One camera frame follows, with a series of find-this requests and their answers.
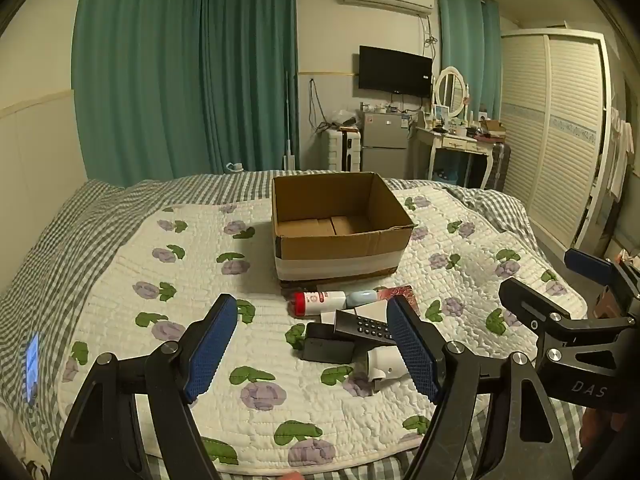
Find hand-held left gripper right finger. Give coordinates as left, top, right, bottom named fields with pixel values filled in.
left=386, top=295, right=576, bottom=480

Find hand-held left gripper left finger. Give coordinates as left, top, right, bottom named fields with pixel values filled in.
left=50, top=293, right=238, bottom=480

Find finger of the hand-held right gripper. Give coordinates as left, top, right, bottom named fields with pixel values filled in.
left=564, top=247, right=640, bottom=313
left=499, top=276, right=637, bottom=357

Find light blue earbud case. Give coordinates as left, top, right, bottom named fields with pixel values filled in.
left=345, top=289, right=388, bottom=309

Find white bottle with red cap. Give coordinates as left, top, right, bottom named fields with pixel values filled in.
left=289, top=290, right=347, bottom=317

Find white plastic tube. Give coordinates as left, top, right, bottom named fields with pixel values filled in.
left=365, top=346, right=410, bottom=395

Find grey remote control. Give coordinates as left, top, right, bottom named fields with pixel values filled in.
left=334, top=309, right=397, bottom=345

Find red patterned card packet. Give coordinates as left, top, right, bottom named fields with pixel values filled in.
left=375, top=285, right=421, bottom=312

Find white floral quilt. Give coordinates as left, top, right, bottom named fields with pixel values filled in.
left=57, top=187, right=588, bottom=473

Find black rectangular case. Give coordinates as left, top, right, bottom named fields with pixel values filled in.
left=301, top=322, right=357, bottom=363

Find hanging white clothes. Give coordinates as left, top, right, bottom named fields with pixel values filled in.
left=604, top=106, right=637, bottom=199

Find white louvred wardrobe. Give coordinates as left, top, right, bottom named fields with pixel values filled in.
left=500, top=27, right=621, bottom=256

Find light blue bin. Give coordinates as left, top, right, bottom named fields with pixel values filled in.
left=432, top=162, right=462, bottom=184

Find phone with lit screen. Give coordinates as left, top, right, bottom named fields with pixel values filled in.
left=22, top=332, right=42, bottom=403

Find white vanity table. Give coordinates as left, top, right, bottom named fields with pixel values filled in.
left=412, top=125, right=501, bottom=191

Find silver small fridge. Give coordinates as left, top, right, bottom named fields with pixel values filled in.
left=361, top=110, right=416, bottom=179

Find white suitcase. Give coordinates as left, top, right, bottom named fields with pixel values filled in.
left=324, top=127, right=362, bottom=173

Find round white vanity mirror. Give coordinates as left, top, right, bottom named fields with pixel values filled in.
left=433, top=66, right=471, bottom=121

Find white mop pole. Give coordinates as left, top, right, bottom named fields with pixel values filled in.
left=284, top=70, right=297, bottom=171

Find green curtain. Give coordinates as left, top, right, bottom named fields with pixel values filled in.
left=72, top=0, right=207, bottom=188
left=200, top=0, right=301, bottom=176
left=436, top=0, right=502, bottom=121

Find black hanging cables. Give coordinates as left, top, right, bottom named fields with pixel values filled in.
left=307, top=77, right=331, bottom=136

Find black wall television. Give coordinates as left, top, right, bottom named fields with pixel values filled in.
left=358, top=45, right=434, bottom=99

